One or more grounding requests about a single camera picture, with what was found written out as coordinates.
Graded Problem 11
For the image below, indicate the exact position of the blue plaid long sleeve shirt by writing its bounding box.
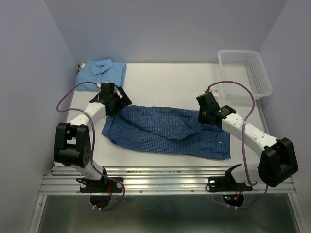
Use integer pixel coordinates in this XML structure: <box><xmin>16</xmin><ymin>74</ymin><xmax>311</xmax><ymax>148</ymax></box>
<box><xmin>102</xmin><ymin>105</ymin><xmax>230</xmax><ymax>160</ymax></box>

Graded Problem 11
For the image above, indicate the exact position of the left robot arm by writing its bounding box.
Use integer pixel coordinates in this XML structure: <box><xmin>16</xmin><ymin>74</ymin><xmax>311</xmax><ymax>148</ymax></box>
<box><xmin>54</xmin><ymin>82</ymin><xmax>132</xmax><ymax>192</ymax></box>

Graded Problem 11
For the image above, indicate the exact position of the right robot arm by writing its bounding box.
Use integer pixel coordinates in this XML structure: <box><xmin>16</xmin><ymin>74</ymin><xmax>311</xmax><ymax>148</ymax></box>
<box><xmin>196</xmin><ymin>92</ymin><xmax>298</xmax><ymax>189</ymax></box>

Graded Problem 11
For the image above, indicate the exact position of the light blue folded shirt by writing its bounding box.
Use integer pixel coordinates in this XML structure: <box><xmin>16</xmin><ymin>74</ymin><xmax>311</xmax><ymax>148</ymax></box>
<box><xmin>76</xmin><ymin>59</ymin><xmax>127</xmax><ymax>92</ymax></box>

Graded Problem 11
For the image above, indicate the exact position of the white plastic basket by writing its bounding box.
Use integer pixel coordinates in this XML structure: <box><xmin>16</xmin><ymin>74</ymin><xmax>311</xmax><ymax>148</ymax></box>
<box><xmin>218</xmin><ymin>50</ymin><xmax>273</xmax><ymax>100</ymax></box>

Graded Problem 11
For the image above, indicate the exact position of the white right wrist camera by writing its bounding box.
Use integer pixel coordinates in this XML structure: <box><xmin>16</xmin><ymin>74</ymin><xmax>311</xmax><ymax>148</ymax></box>
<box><xmin>206</xmin><ymin>89</ymin><xmax>219</xmax><ymax>97</ymax></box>

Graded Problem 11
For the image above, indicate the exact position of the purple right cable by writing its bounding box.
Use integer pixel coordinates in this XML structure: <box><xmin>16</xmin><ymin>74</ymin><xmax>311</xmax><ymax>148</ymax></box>
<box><xmin>206</xmin><ymin>80</ymin><xmax>269</xmax><ymax>211</ymax></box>

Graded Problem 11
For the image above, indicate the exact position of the purple cable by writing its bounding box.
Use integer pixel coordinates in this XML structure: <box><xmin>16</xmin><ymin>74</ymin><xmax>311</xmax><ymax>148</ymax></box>
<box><xmin>206</xmin><ymin>80</ymin><xmax>269</xmax><ymax>211</ymax></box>
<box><xmin>56</xmin><ymin>81</ymin><xmax>125</xmax><ymax>212</ymax></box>

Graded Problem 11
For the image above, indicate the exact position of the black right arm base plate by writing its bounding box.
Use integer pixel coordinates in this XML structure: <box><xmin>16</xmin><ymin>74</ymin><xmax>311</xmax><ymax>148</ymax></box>
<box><xmin>205</xmin><ymin>176</ymin><xmax>253</xmax><ymax>193</ymax></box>

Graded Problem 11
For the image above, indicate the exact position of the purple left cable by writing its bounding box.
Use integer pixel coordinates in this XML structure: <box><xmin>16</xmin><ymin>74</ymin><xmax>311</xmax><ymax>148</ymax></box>
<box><xmin>56</xmin><ymin>81</ymin><xmax>125</xmax><ymax>212</ymax></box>

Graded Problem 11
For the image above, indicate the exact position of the aluminium front rail frame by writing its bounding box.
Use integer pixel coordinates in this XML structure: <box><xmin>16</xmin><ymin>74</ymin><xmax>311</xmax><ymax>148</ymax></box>
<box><xmin>26</xmin><ymin>166</ymin><xmax>304</xmax><ymax>233</ymax></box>

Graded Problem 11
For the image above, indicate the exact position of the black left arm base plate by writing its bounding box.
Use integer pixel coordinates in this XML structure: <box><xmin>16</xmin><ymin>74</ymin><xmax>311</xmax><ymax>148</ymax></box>
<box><xmin>76</xmin><ymin>177</ymin><xmax>123</xmax><ymax>193</ymax></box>

